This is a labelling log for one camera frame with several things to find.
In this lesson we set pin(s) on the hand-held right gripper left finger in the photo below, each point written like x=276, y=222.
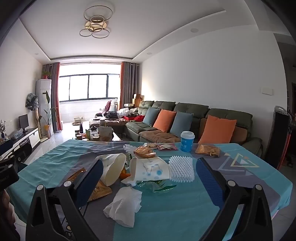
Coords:
x=90, y=183

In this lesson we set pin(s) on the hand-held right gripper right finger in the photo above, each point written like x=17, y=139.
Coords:
x=208, y=180

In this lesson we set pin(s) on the golden snack wrapper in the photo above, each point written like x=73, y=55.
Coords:
x=100, y=191

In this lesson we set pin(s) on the plain white paper cup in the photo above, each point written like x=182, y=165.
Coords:
x=113, y=170

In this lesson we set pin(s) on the white foam fruit net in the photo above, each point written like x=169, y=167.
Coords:
x=181, y=169

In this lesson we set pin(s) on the orange peel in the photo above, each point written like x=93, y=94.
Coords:
x=124, y=175

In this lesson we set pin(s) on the blue dotted paper cup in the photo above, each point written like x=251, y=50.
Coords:
x=150, y=170

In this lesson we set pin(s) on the small gold snack packet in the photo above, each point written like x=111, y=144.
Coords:
x=207, y=150

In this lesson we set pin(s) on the crumpled white tissue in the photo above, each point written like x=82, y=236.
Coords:
x=124, y=204

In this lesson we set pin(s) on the teal printed tablecloth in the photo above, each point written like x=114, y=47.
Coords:
x=173, y=208

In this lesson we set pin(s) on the white black tv stand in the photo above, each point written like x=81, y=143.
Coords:
x=30, y=139

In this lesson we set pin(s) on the blue cup with white lid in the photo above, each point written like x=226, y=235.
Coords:
x=186, y=141

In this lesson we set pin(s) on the small plant in blue vase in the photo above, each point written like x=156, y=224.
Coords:
x=2, y=131

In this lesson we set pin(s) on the clear green printed wrapper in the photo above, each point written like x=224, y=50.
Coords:
x=159, y=186

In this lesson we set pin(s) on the dark glass coffee table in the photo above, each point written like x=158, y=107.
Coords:
x=111, y=136

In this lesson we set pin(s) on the large orange cushion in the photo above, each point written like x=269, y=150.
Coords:
x=218, y=129

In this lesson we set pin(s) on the white plastic glove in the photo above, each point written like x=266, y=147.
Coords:
x=129, y=148

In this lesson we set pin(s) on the pink snack packet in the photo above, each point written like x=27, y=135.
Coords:
x=167, y=146

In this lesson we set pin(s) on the brown cushion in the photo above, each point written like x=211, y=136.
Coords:
x=240, y=135

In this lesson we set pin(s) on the black monitor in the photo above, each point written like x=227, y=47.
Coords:
x=23, y=121

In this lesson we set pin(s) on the large gold bread packet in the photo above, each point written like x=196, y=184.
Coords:
x=143, y=152

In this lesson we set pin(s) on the brown ottoman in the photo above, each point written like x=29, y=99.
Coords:
x=108, y=122

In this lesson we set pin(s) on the large blue cushion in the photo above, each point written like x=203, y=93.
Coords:
x=182, y=122

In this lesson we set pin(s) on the tall plant in orange pot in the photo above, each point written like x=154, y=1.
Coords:
x=47, y=122

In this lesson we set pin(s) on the pale snack packet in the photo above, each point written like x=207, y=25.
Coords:
x=150, y=145

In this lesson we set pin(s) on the brown seat pad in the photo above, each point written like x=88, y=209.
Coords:
x=157, y=135

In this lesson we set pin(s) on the small orange cushion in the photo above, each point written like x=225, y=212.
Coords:
x=164, y=120

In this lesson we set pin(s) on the dark green sofa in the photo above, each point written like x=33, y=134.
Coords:
x=192, y=107

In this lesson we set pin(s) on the pile of clothes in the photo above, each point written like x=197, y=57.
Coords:
x=127, y=112

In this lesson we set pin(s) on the black upright panel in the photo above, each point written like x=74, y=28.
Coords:
x=276, y=139

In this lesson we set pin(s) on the cloth-covered standing fan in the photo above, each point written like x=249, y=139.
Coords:
x=32, y=100

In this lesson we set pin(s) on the red cloth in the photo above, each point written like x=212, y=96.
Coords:
x=139, y=118

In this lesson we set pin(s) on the white standing air conditioner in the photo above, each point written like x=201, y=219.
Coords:
x=42, y=102

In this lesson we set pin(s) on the small blue cushion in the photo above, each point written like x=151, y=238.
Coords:
x=150, y=115

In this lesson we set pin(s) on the grey orange curtain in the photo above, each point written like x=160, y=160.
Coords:
x=55, y=97
x=129, y=85

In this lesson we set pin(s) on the large window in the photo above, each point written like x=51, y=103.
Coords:
x=87, y=87

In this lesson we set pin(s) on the wooden side cabinet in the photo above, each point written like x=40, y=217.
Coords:
x=138, y=98

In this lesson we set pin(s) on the red potted plant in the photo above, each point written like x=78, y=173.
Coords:
x=46, y=75

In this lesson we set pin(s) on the white wall plate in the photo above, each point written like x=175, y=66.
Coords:
x=267, y=90

